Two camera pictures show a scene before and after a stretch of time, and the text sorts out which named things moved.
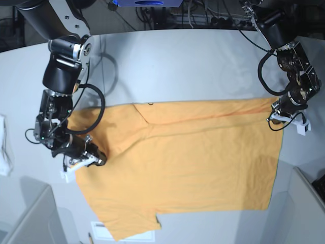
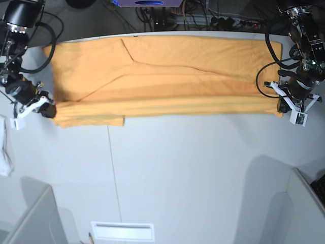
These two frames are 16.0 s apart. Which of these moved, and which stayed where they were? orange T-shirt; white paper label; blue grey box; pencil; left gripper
Moved: left gripper; orange T-shirt
Stayed: pencil; white paper label; blue grey box
